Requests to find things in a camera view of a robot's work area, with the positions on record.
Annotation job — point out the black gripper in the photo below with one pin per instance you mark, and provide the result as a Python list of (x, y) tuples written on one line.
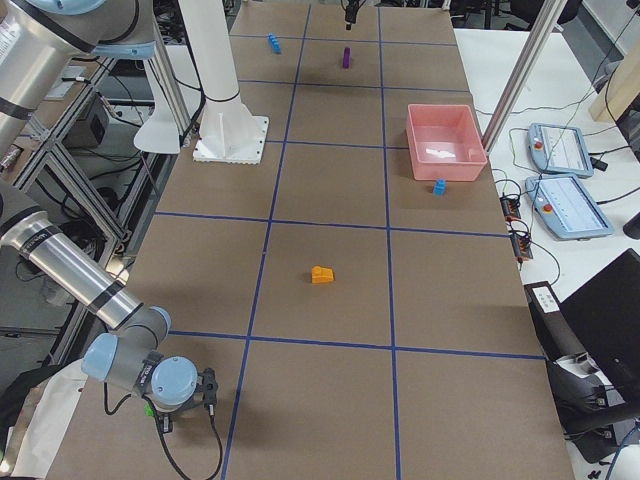
[(349, 7), (165, 423)]

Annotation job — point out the long blue duplo block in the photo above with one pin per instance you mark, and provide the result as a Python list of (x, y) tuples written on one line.
[(274, 43)]

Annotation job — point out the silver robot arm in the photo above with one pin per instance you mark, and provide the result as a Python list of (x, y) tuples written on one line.
[(38, 39)]

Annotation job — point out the pink plastic box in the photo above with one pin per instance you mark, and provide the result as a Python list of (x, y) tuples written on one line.
[(444, 143)]

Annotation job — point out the purple duplo block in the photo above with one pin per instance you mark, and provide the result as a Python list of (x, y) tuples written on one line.
[(346, 59)]

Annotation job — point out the small blue duplo block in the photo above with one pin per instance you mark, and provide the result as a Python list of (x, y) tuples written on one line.
[(439, 187)]

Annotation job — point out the orange duplo block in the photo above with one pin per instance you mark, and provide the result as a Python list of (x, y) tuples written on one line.
[(322, 275)]

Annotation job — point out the far teach pendant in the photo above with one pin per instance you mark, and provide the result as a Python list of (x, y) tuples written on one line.
[(556, 149)]

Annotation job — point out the teach pendant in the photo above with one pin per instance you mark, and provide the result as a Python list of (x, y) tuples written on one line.
[(566, 208), (556, 149)]

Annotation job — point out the near teach pendant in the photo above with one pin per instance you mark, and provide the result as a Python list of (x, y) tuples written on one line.
[(566, 208)]

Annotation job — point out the black laptop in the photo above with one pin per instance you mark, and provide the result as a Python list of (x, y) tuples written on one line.
[(604, 315)]

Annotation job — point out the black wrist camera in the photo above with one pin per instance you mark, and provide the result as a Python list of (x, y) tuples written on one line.
[(207, 389)]

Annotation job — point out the white camera stand column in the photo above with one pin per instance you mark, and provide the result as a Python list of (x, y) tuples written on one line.
[(228, 132)]

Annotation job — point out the aluminium frame post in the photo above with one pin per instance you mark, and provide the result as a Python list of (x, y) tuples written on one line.
[(536, 40)]

